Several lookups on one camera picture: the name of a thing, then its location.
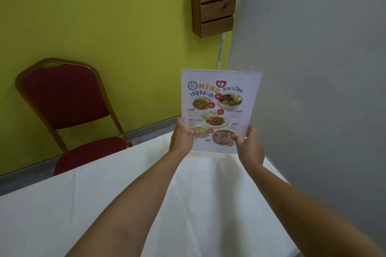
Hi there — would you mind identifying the person's left hand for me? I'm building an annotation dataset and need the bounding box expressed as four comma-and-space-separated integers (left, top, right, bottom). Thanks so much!
168, 117, 195, 157

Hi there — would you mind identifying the person's right hand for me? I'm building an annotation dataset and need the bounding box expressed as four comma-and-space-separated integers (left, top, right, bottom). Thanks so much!
231, 125, 265, 172

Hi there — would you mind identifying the laminated food menu sheet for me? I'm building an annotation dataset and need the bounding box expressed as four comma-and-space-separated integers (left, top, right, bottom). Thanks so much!
180, 69, 262, 154

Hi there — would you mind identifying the person's right forearm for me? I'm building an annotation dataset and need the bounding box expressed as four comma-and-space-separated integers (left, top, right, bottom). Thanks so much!
249, 164, 386, 257

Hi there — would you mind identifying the person's left forearm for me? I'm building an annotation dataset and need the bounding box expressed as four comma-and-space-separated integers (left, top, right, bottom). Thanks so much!
64, 149, 189, 257

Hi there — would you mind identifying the white tablecloth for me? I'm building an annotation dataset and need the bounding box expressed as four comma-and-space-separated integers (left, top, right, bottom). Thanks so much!
0, 130, 299, 257

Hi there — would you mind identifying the red padded banquet chair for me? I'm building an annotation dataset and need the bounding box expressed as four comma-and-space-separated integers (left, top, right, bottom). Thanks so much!
15, 58, 133, 176

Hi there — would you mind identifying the white wall conduit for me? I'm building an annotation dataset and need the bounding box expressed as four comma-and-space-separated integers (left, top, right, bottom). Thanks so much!
217, 33, 225, 70

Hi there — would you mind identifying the wooden wall rack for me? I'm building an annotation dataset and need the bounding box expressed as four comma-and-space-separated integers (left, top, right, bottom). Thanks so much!
190, 0, 239, 39

